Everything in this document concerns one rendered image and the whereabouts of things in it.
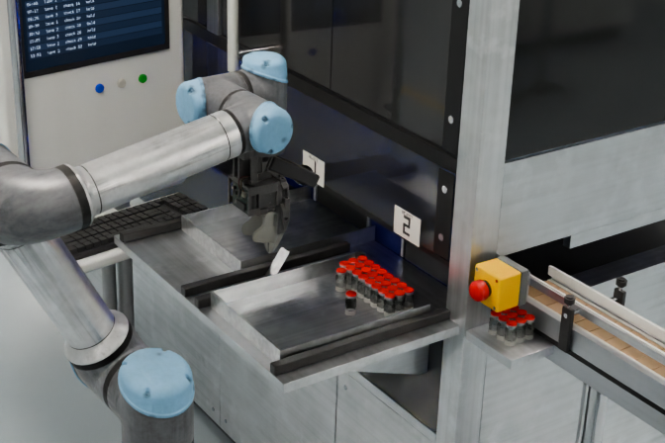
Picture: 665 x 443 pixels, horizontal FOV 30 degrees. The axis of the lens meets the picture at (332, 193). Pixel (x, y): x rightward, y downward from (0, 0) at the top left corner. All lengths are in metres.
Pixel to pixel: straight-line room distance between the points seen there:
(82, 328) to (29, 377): 1.93
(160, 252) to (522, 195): 0.79
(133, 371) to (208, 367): 1.47
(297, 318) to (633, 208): 0.73
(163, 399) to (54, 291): 0.24
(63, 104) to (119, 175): 1.14
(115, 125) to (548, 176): 1.12
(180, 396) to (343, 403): 0.94
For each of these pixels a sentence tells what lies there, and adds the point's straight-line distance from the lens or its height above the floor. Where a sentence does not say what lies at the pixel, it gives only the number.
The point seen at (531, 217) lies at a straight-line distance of 2.41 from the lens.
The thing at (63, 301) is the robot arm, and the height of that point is 1.13.
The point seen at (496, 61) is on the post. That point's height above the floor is 1.41.
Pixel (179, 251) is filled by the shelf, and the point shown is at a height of 0.88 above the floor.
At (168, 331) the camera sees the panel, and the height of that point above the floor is 0.24.
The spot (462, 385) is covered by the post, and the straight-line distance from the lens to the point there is 2.48.
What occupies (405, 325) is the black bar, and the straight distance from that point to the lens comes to 2.37.
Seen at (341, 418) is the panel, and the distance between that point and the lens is 2.90.
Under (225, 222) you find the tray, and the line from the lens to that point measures 2.79.
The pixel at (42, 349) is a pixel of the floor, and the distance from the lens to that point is 4.08.
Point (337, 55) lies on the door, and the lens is 2.59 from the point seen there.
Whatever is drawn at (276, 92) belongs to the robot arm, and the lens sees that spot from 2.05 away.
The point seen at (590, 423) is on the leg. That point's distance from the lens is 2.45.
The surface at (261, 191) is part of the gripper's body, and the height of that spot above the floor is 1.22.
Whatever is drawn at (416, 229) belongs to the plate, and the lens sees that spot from 2.45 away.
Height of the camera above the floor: 2.07
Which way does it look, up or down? 24 degrees down
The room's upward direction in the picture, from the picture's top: 2 degrees clockwise
